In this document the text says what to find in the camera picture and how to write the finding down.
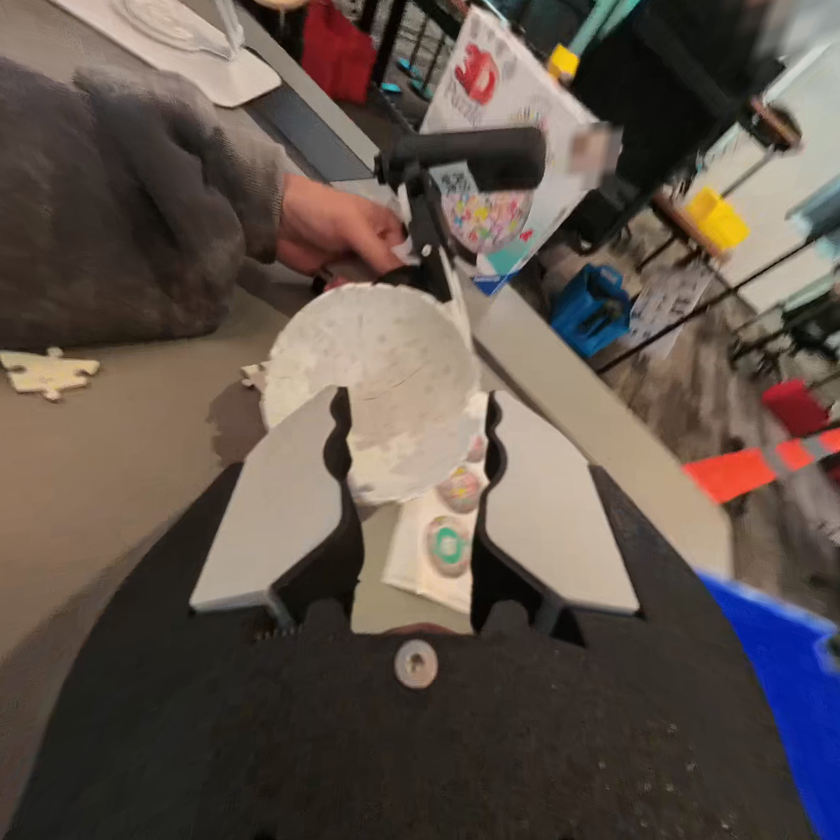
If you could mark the red fabric bag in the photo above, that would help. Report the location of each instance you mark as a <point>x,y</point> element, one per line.
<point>338,52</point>

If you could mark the orange traffic cone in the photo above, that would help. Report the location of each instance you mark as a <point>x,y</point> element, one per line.
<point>735,472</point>

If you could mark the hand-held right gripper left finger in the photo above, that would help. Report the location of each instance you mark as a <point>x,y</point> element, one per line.
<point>262,525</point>

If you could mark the colourful puzzle ball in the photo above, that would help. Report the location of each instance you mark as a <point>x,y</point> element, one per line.
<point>394,367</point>

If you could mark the yellow plastic bin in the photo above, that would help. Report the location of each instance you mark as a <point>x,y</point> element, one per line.
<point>715,216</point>

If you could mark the printed instruction sign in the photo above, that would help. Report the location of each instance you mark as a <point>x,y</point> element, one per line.
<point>669,308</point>

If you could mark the puzzle instruction sheet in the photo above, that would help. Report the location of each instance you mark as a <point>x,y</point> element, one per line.
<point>426,564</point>

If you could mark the blue tote bag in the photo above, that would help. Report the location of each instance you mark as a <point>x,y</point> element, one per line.
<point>587,308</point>

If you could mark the colourful puzzle box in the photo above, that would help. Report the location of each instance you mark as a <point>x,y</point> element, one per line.
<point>499,85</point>

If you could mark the white puzzle piece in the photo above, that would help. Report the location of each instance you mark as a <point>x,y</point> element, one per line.
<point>49,374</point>
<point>254,375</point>

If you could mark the red plastic bin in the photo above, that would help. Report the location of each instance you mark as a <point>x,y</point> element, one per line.
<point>794,407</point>

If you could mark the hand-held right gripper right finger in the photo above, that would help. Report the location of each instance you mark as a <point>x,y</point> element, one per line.
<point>558,525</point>

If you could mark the person's left hand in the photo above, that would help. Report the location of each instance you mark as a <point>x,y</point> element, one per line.
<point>328,223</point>

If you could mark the wooden top table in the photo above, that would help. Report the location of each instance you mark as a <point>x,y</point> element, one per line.
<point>676,229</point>

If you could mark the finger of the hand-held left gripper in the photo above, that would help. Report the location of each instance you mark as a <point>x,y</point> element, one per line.
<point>459,302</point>

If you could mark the person's left forearm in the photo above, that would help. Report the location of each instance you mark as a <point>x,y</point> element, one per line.
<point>98,197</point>

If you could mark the blue plastic bin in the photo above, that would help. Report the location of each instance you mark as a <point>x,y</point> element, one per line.
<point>787,689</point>

